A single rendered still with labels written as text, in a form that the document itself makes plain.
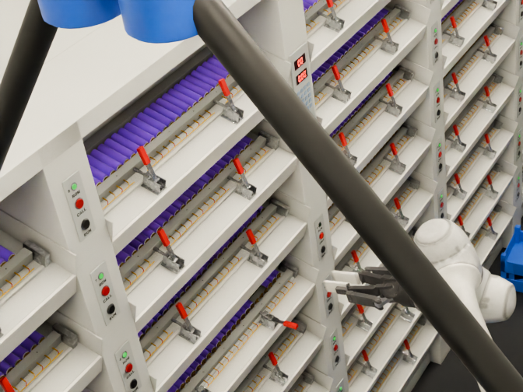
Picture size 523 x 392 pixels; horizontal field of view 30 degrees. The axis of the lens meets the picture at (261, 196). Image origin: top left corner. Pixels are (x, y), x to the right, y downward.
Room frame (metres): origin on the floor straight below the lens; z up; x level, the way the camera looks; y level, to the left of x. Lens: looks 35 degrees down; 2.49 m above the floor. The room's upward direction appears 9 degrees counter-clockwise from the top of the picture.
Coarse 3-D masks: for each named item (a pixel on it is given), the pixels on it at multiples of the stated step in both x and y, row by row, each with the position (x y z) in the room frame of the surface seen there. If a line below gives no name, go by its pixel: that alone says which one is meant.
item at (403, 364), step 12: (420, 324) 2.42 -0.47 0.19; (408, 336) 2.37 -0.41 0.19; (420, 336) 2.37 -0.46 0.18; (432, 336) 2.37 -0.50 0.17; (408, 348) 2.27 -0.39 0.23; (420, 348) 2.32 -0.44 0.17; (396, 360) 2.27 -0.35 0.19; (408, 360) 2.27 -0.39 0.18; (420, 360) 2.29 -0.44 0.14; (384, 372) 2.22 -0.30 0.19; (396, 372) 2.22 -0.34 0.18; (408, 372) 2.22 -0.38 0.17; (384, 384) 2.17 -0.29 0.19; (396, 384) 2.18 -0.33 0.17
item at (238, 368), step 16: (288, 256) 1.89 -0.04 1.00; (304, 272) 1.86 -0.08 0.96; (288, 288) 1.83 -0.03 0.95; (304, 288) 1.83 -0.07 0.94; (272, 304) 1.77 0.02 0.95; (288, 304) 1.78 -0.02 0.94; (304, 304) 1.82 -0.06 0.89; (240, 320) 1.72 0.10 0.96; (288, 320) 1.75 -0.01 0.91; (256, 336) 1.68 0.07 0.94; (272, 336) 1.68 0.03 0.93; (240, 352) 1.63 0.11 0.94; (256, 352) 1.63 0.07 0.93; (224, 368) 1.59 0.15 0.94; (240, 368) 1.59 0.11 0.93; (224, 384) 1.55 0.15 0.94
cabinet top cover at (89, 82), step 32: (224, 0) 1.75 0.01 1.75; (256, 0) 1.79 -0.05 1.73; (96, 32) 1.70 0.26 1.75; (64, 64) 1.58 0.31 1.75; (96, 64) 1.56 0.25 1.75; (128, 64) 1.54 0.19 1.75; (160, 64) 1.54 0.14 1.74; (32, 96) 1.47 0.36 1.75; (64, 96) 1.46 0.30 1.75; (96, 96) 1.44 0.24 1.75; (128, 96) 1.47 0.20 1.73; (32, 160) 1.28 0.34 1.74; (0, 192) 1.22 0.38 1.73
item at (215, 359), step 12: (288, 276) 1.84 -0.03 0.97; (276, 288) 1.80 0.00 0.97; (264, 300) 1.76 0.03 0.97; (252, 312) 1.73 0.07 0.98; (240, 324) 1.69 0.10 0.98; (240, 336) 1.67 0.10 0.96; (228, 348) 1.62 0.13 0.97; (216, 360) 1.59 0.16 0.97; (228, 360) 1.60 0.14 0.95; (204, 372) 1.56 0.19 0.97; (192, 384) 1.52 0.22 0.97
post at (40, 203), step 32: (32, 128) 1.36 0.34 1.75; (64, 128) 1.35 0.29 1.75; (64, 160) 1.33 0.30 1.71; (32, 192) 1.32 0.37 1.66; (64, 192) 1.31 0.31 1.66; (96, 192) 1.36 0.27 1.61; (32, 224) 1.34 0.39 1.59; (64, 224) 1.30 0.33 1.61; (96, 224) 1.35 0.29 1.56; (96, 256) 1.33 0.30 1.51; (96, 320) 1.30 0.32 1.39; (128, 320) 1.36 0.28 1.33; (96, 384) 1.32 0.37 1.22
